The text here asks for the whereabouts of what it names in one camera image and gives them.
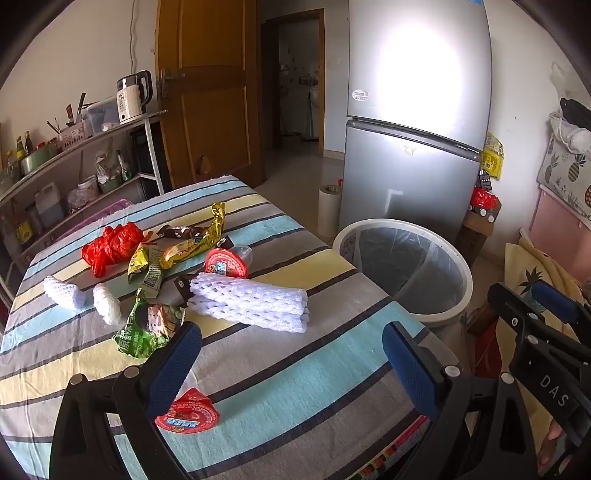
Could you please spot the red round lid wrapper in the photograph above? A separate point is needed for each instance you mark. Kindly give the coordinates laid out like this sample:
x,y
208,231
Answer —
x,y
194,413

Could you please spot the black snack wrapper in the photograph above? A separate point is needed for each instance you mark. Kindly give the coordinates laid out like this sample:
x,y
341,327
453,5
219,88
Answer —
x,y
184,288

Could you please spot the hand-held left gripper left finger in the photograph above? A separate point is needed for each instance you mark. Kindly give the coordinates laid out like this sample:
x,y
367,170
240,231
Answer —
x,y
175,364

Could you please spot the black appliance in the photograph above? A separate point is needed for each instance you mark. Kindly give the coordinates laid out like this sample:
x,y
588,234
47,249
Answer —
x,y
141,161

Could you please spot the folded white foam net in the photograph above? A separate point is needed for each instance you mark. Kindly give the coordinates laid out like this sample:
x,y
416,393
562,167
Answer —
x,y
258,300

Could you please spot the yellow-label sauce bottle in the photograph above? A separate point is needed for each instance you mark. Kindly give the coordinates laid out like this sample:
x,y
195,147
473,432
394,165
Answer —
x,y
24,230

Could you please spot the small red bag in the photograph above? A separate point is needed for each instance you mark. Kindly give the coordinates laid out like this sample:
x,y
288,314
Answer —
x,y
485,199

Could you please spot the clear plastic storage box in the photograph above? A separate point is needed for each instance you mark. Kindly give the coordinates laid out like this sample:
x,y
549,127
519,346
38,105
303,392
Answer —
x,y
104,115

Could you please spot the pink plastic tub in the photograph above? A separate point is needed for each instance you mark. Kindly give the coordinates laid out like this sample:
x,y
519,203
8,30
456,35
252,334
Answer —
x,y
106,210

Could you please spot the white plastic jug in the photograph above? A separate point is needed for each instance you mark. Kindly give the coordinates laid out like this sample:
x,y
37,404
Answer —
x,y
48,207

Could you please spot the white bag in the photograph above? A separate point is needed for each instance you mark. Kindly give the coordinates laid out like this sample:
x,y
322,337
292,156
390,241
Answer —
x,y
570,136

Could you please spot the black bag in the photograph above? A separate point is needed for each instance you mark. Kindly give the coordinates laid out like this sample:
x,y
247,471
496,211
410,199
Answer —
x,y
577,113

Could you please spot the white paper roll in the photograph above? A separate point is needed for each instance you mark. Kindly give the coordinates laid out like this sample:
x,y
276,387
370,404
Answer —
x,y
328,212

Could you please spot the person's right hand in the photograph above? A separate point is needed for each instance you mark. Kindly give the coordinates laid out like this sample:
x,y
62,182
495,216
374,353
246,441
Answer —
x,y
553,434

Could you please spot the cardboard box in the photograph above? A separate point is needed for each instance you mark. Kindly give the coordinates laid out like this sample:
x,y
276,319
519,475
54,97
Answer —
x,y
475,235

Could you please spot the silver refrigerator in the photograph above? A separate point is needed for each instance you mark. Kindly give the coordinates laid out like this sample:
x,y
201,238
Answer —
x,y
415,161

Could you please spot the olive green snack packet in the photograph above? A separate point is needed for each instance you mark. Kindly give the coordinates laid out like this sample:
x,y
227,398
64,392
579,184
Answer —
x,y
152,279

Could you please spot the brown chocolate bar wrapper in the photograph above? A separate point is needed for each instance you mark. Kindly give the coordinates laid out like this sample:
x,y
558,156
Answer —
x,y
178,231

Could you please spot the yellow hanging bags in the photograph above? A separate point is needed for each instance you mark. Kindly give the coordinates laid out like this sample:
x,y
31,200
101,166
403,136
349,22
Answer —
x,y
491,157

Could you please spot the metal basin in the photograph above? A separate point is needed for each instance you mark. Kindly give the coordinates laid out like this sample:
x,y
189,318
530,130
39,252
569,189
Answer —
x,y
9,180

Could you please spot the wooden doorway frame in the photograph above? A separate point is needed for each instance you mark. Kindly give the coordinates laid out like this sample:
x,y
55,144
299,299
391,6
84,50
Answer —
x,y
321,83

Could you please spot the green cooking pot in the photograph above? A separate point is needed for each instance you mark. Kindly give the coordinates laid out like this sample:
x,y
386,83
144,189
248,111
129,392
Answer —
x,y
39,159

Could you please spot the small white foam net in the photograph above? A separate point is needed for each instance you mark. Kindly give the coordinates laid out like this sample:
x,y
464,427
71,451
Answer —
x,y
64,290
107,304

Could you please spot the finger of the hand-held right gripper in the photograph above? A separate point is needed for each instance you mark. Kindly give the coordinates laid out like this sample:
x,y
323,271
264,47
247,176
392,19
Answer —
x,y
556,302
508,307

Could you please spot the yellow pineapple blanket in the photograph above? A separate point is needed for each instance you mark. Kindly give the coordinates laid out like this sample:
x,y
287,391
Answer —
x,y
521,267

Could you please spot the pink utensil basket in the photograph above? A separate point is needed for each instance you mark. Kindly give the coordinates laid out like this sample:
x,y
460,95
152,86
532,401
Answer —
x,y
74,136

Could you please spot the red-lidded jelly cup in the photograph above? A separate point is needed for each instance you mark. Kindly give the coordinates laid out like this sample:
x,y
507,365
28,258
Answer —
x,y
226,265

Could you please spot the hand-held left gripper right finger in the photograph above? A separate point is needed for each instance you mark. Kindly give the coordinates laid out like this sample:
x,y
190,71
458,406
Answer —
x,y
411,369

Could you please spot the striped tablecloth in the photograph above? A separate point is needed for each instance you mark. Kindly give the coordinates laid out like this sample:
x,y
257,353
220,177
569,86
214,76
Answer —
x,y
300,369

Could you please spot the red plastic bag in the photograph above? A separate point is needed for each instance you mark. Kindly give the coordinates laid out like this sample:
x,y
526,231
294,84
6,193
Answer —
x,y
111,249

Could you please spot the white round trash bin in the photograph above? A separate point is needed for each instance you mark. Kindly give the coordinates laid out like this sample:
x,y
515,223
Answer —
x,y
445,314

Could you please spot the pineapple print cloth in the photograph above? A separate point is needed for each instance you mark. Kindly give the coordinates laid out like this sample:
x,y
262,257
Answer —
x,y
568,175

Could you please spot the wooden door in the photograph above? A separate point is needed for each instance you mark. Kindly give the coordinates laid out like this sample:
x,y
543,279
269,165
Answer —
x,y
207,115

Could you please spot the yellow snack packet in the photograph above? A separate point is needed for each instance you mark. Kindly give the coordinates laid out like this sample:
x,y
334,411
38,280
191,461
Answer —
x,y
141,261

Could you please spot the black bin liner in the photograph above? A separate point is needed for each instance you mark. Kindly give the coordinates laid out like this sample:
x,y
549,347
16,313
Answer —
x,y
406,267

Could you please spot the green glass bottle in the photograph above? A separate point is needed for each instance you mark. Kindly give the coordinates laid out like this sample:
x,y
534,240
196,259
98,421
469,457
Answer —
x,y
123,168

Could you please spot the green small basket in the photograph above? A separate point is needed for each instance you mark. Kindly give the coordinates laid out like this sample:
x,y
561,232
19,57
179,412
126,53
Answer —
x,y
111,186

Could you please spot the white electric kettle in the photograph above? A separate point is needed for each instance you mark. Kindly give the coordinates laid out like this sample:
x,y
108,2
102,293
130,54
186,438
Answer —
x,y
131,99

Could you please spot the white metal shelf rack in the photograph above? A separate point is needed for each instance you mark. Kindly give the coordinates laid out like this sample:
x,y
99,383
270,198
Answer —
x,y
152,147

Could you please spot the pink cabinet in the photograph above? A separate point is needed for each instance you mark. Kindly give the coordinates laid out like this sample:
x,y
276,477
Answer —
x,y
558,235

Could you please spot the gold foil wrapper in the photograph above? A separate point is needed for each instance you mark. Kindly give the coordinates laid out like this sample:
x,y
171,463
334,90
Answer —
x,y
212,230

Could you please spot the clear plastic jar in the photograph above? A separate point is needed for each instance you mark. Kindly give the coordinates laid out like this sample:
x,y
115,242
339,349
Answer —
x,y
87,190

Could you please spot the dark sauce bottle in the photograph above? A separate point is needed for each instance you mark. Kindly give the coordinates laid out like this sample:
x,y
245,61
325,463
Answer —
x,y
20,148
28,143

